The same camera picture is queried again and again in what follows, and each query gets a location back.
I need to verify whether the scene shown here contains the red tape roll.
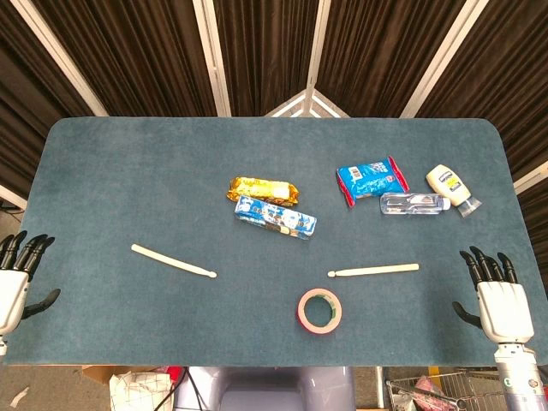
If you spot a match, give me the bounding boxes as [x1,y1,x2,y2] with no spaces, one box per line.
[295,288,343,336]

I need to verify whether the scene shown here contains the white checked bag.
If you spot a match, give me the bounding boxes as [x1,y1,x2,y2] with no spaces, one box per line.
[109,371,175,411]

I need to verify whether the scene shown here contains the wooden drumstick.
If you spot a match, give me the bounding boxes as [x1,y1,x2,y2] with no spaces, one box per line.
[130,243,218,279]
[327,263,420,278]

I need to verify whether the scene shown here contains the blue red-edged biscuit packet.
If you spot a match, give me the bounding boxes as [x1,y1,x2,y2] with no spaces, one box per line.
[336,155,410,208]

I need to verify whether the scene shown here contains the clear plastic water bottle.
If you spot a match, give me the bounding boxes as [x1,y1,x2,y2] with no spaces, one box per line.
[379,192,452,217]

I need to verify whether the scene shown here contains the cream mayonnaise squeeze bottle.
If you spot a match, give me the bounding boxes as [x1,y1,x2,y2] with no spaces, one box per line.
[425,164,482,218]

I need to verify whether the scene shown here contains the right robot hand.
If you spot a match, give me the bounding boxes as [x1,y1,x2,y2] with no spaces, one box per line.
[452,246,535,343]

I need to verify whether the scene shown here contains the lavender robot torso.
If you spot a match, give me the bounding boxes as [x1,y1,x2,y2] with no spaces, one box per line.
[173,366,356,411]

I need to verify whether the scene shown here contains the teal table mat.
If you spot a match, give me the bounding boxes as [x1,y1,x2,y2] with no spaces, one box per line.
[7,116,536,367]

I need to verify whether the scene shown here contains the blue Oreo cookie box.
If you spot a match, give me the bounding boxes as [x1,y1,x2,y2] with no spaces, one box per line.
[234,195,319,241]

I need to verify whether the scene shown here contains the wire basket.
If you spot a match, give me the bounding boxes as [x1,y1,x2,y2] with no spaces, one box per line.
[384,370,510,411]

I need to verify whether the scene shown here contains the white partition frame post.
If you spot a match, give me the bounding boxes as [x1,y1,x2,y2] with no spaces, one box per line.
[512,160,548,196]
[9,0,109,117]
[400,0,489,118]
[0,183,29,211]
[192,0,232,117]
[305,0,333,93]

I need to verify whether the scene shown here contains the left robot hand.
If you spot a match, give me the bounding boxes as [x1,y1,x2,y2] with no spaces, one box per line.
[0,230,62,338]

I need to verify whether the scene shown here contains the white paper scrap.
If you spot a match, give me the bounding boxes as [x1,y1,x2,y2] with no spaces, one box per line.
[9,386,30,408]

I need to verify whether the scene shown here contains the white partition bottom rails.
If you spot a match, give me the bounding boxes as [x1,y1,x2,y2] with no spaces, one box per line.
[264,88,351,118]

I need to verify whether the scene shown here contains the black torso cable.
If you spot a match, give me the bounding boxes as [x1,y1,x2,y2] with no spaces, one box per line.
[156,366,203,411]

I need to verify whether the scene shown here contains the cardboard box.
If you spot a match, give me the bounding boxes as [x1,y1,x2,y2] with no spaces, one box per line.
[80,366,129,389]

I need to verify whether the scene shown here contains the gold foil snack pack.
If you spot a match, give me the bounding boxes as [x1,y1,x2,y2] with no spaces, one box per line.
[226,176,301,207]

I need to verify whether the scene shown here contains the dark brown pleated curtain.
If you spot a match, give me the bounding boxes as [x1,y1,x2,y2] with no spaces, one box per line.
[417,0,548,181]
[0,0,93,202]
[319,0,466,117]
[213,0,320,116]
[32,0,218,117]

